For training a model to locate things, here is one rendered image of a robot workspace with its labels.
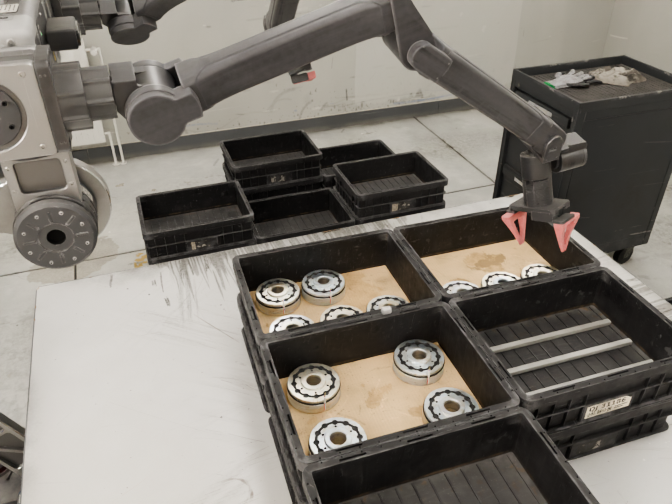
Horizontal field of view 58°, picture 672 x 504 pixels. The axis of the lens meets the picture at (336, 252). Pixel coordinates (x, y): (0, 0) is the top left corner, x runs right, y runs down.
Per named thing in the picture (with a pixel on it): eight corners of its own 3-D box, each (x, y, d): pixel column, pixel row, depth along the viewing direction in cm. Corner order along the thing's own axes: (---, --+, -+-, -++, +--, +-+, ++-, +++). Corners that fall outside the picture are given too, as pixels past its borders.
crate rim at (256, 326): (258, 349, 119) (257, 340, 117) (231, 264, 142) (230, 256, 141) (444, 308, 129) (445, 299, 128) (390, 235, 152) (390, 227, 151)
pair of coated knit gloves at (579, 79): (557, 92, 250) (558, 85, 248) (530, 78, 264) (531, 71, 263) (606, 85, 257) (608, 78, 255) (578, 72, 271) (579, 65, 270)
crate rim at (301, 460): (299, 475, 95) (299, 466, 94) (258, 349, 119) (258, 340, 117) (522, 413, 105) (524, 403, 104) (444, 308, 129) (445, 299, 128)
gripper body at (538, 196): (526, 203, 130) (523, 169, 127) (570, 208, 122) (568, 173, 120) (508, 213, 126) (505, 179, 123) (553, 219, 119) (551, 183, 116)
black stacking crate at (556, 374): (513, 447, 111) (524, 405, 104) (441, 342, 134) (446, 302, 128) (687, 396, 121) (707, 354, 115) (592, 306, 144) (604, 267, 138)
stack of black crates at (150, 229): (163, 333, 236) (142, 235, 210) (154, 288, 259) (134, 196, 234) (263, 310, 247) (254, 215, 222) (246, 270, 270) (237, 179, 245)
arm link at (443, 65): (374, 35, 95) (402, 68, 88) (397, 3, 92) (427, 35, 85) (525, 135, 122) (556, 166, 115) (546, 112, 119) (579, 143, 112)
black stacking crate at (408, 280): (262, 383, 124) (258, 341, 118) (236, 297, 147) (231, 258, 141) (438, 341, 134) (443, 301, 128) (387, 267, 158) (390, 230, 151)
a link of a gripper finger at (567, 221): (550, 241, 129) (547, 199, 126) (582, 246, 124) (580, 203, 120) (532, 253, 125) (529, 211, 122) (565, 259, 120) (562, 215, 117)
